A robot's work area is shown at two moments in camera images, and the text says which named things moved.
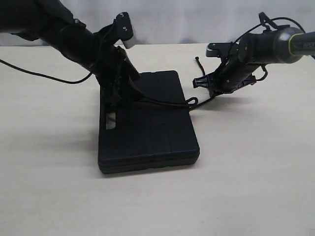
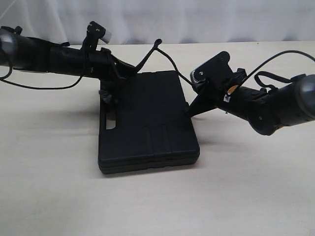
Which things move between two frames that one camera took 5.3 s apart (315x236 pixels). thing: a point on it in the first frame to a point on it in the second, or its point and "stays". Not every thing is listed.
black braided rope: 191,103 to 107,96
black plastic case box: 154,130 stays
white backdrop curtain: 169,22 stays
